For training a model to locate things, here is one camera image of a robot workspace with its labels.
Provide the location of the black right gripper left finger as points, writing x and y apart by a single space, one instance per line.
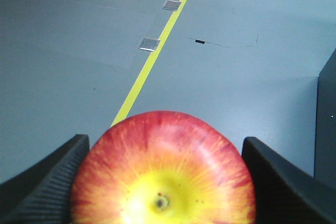
41 194

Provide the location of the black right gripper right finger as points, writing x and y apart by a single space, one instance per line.
285 193

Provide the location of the red yellow apple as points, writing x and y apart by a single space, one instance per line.
163 167

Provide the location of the silver floor plate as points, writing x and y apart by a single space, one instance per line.
171 5
149 44

